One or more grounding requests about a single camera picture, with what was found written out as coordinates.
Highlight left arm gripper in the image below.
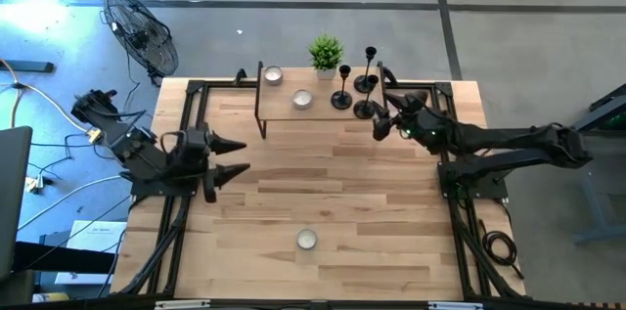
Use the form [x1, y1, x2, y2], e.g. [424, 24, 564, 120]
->
[187, 122, 252, 203]

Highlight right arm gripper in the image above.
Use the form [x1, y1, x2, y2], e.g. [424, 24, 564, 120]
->
[370, 89, 444, 155]

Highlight black metal candlestick holder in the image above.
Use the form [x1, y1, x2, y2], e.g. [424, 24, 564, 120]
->
[330, 64, 354, 111]
[352, 73, 380, 121]
[353, 46, 379, 95]

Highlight dark leaf-print candle tin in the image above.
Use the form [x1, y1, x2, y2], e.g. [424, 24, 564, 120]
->
[291, 88, 314, 111]

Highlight patterned candle tin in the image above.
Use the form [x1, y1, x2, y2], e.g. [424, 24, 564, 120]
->
[263, 66, 285, 87]

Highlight blue floral candle tin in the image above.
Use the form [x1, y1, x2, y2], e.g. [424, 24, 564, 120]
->
[296, 228, 319, 251]

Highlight wooden shelf black legs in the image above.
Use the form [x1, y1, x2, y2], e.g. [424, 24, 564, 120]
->
[253, 60, 390, 141]

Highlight green plant white pot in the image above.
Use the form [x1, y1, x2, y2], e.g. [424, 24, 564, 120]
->
[307, 31, 345, 81]

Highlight black floor fan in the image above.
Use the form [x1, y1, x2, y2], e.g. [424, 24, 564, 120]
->
[100, 0, 180, 88]

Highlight silver aluminium bar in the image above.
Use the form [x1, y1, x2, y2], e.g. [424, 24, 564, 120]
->
[427, 300, 485, 310]
[154, 299, 212, 310]

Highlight white paper sheet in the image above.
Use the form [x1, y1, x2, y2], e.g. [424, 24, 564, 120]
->
[55, 220, 129, 286]

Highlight white power adapter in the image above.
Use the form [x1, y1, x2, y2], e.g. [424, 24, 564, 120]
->
[24, 175, 50, 194]

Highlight black desk bar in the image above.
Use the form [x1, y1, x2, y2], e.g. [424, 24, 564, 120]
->
[12, 241, 117, 276]

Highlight grey metal stand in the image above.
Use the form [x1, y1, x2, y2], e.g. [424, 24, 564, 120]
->
[552, 83, 626, 246]

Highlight dark grey panel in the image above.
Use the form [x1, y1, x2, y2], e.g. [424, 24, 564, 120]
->
[0, 126, 34, 282]

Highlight black floor bar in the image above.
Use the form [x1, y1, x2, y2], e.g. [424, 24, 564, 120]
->
[0, 60, 55, 74]

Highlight black metal table frame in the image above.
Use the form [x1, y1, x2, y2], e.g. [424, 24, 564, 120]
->
[112, 66, 528, 301]

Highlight white floor cable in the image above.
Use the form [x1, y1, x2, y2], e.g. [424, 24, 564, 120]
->
[17, 174, 124, 232]

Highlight coiled black cable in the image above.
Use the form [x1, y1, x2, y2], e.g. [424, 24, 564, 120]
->
[477, 218, 527, 282]

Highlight beige floor cable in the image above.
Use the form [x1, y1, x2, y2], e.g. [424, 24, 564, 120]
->
[0, 58, 105, 145]

